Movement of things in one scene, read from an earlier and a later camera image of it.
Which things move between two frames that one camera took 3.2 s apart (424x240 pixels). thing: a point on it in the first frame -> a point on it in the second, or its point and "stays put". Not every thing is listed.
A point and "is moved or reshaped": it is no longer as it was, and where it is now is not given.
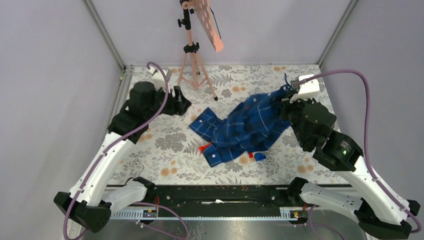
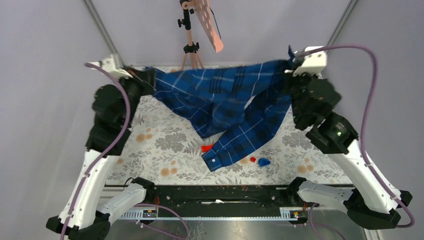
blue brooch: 259,156 -> 262,162
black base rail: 223,196 stays put
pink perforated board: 203,10 stays put
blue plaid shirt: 250,126 is moved or reshaped
